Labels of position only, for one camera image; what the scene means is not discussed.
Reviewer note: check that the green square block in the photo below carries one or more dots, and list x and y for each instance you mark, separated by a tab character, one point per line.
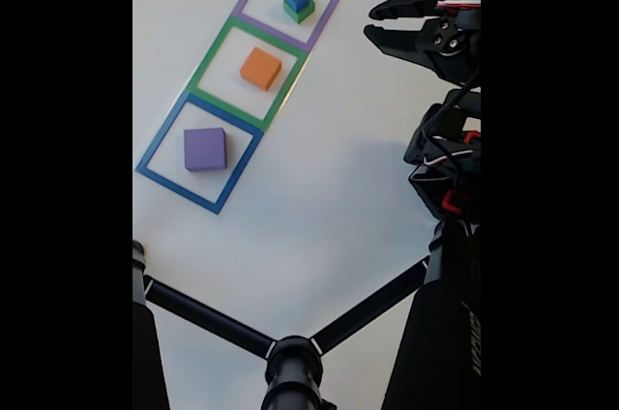
302	13

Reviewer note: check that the orange square block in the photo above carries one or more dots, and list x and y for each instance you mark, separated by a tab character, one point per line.
260	67

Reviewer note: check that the purple square block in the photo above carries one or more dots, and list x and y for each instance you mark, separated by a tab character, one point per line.
204	149

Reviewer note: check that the green square frame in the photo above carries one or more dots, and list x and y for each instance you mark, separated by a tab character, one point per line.
285	86

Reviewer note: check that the blue square frame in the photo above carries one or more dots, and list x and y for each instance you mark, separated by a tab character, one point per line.
242	166

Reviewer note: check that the black camera tripod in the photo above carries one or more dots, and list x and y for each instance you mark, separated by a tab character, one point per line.
435	332

